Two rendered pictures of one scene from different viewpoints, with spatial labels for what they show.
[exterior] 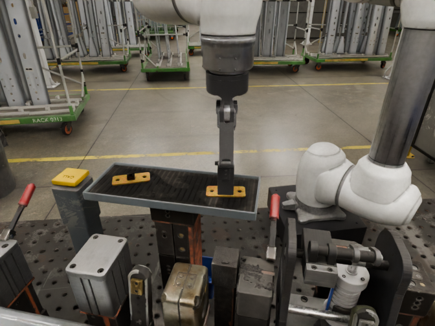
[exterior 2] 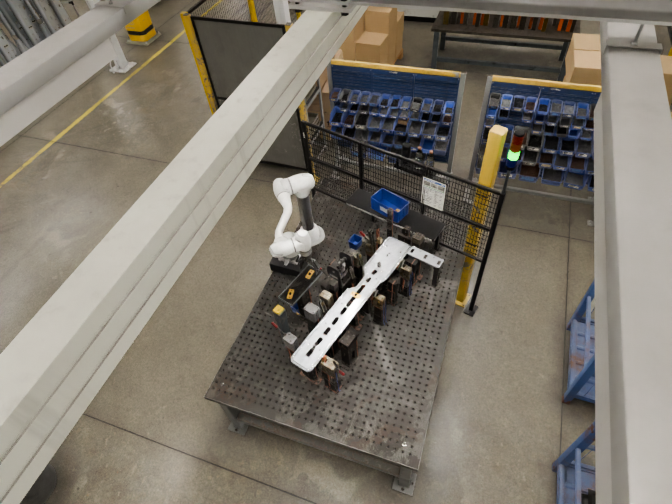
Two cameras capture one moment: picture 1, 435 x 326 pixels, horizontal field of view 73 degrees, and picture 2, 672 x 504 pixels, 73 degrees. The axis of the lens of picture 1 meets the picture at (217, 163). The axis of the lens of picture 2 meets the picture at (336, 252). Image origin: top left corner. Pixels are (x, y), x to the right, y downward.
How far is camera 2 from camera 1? 3.01 m
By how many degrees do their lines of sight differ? 49
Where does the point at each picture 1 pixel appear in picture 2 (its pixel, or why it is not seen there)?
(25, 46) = not seen: outside the picture
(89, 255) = (311, 309)
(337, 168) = not seen: hidden behind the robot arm
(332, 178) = not seen: hidden behind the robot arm
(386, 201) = (317, 238)
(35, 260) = (250, 366)
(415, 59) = (306, 203)
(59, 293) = (275, 356)
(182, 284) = (326, 295)
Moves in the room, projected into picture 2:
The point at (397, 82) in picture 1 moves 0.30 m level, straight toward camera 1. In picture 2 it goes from (303, 210) to (324, 231)
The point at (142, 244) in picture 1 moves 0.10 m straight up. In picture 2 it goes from (265, 325) to (263, 318)
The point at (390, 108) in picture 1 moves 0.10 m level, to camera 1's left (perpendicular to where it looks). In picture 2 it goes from (305, 216) to (299, 224)
